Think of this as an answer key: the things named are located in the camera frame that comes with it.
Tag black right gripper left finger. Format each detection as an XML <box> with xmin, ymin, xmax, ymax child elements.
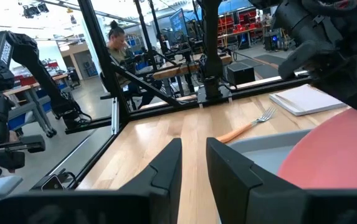
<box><xmin>0</xmin><ymin>138</ymin><xmax>183</xmax><ymax>224</ymax></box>

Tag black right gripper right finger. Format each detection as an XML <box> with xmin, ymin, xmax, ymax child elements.
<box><xmin>206</xmin><ymin>137</ymin><xmax>357</xmax><ymax>224</ymax></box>

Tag fork with orange handle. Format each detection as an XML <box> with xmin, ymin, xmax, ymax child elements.
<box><xmin>216</xmin><ymin>107</ymin><xmax>277</xmax><ymax>144</ymax></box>

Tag pink round plate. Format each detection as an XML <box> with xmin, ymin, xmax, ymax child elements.
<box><xmin>277</xmin><ymin>108</ymin><xmax>357</xmax><ymax>190</ymax></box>

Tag white spiral notebook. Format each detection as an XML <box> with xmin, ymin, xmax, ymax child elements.
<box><xmin>269</xmin><ymin>83</ymin><xmax>349</xmax><ymax>117</ymax></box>

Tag black floor mat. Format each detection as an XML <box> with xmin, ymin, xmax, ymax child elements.
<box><xmin>237</xmin><ymin>54</ymin><xmax>288</xmax><ymax>79</ymax></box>

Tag black box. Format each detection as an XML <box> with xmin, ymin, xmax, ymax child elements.
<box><xmin>227</xmin><ymin>62</ymin><xmax>256</xmax><ymax>86</ymax></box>

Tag background wooden workbench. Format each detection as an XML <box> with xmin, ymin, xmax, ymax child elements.
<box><xmin>152</xmin><ymin>54</ymin><xmax>232</xmax><ymax>94</ymax></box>

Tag red storage shelves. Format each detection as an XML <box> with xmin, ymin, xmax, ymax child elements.
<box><xmin>217</xmin><ymin>9</ymin><xmax>264</xmax><ymax>34</ymax></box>

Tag person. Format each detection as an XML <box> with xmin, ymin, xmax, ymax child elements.
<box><xmin>106</xmin><ymin>20</ymin><xmax>163</xmax><ymax>110</ymax></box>

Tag workbench with blue bins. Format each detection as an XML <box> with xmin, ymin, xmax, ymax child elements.
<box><xmin>2</xmin><ymin>73</ymin><xmax>73</xmax><ymax>138</ymax></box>

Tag computer monitor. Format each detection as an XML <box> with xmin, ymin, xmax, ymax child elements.
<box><xmin>169</xmin><ymin>8</ymin><xmax>189</xmax><ymax>35</ymax></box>

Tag ceiling spotlight cluster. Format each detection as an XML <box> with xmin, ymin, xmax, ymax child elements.
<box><xmin>22</xmin><ymin>1</ymin><xmax>50</xmax><ymax>19</ymax></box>

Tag black aluminium table frame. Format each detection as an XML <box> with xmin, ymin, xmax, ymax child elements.
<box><xmin>30</xmin><ymin>0</ymin><xmax>313</xmax><ymax>191</ymax></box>

